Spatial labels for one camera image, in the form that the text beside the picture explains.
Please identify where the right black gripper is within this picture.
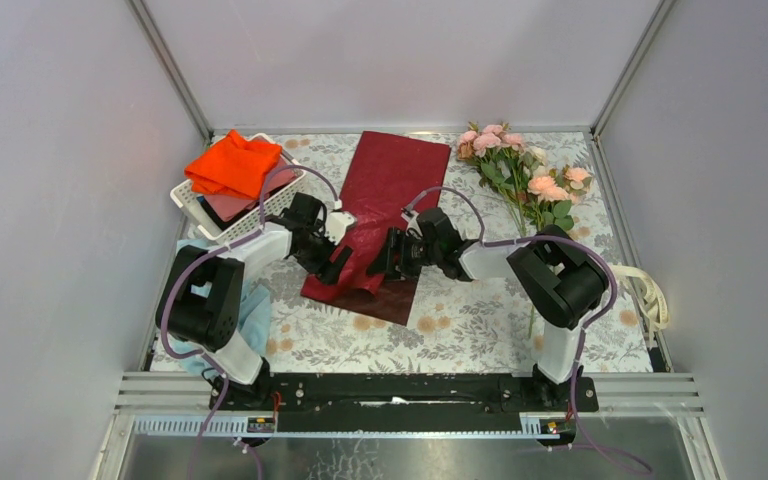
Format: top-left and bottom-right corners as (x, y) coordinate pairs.
(365, 228), (442, 283)

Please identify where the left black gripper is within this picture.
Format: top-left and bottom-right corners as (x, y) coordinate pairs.
(293, 224), (353, 289)

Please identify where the dark red wrapping paper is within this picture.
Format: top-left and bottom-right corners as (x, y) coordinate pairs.
(300, 131), (451, 325)

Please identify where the pink fake flower bunch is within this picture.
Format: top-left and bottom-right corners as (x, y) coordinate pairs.
(479, 123), (541, 339)

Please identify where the peach fake flower stem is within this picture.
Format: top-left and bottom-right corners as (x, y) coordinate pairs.
(522, 166), (594, 231)

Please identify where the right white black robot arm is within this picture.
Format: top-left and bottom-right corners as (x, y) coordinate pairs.
(366, 207), (618, 412)

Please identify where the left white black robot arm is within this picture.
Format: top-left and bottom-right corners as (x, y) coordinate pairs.
(156, 193), (357, 411)

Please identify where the light blue cloth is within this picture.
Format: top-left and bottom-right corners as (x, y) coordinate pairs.
(169, 239), (272, 375)

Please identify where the orange folded cloth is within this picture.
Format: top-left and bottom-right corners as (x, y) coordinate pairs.
(184, 130), (282, 199)

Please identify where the white plastic basket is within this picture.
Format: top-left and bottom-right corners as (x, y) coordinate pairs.
(169, 130), (305, 243)

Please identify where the cream ribbon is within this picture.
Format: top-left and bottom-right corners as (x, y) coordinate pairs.
(610, 264), (671, 349)

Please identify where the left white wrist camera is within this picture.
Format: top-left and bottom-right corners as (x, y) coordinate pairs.
(324, 210), (357, 244)

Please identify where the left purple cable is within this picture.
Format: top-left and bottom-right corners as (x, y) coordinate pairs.
(158, 162), (346, 480)

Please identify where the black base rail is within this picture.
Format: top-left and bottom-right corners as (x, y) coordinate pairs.
(209, 373), (599, 434)

